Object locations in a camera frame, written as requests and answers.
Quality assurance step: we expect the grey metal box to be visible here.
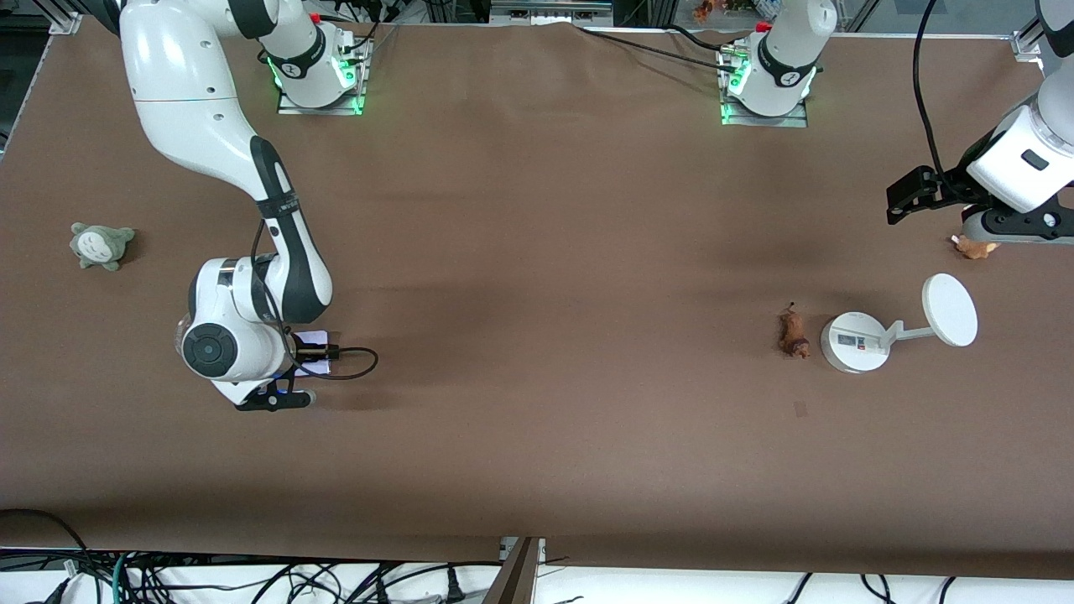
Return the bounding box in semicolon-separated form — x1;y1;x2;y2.
490;0;615;27

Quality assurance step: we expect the aluminium frame profile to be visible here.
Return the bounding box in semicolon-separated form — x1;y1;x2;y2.
1010;0;1050;65

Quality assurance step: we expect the white round phone stand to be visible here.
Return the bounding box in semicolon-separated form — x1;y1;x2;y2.
820;273;979;375

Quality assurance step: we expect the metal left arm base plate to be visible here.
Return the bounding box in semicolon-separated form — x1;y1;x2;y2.
716;44;811;129

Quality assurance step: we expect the dark table support beam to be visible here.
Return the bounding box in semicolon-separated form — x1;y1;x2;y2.
482;537;547;604

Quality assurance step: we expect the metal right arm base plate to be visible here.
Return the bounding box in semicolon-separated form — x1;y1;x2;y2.
276;34;372;117

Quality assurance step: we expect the black looping floor cable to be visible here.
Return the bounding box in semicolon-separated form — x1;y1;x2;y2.
0;508;91;588

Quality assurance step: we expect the brown lion statue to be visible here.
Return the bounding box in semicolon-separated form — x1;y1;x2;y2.
777;303;812;361

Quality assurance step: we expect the grey green plush toy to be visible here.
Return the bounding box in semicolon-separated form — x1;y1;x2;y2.
69;221;136;272

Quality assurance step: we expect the black cable across table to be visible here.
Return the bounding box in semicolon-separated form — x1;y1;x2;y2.
575;23;743;72

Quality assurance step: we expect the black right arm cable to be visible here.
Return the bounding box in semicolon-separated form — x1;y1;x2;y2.
250;220;380;381

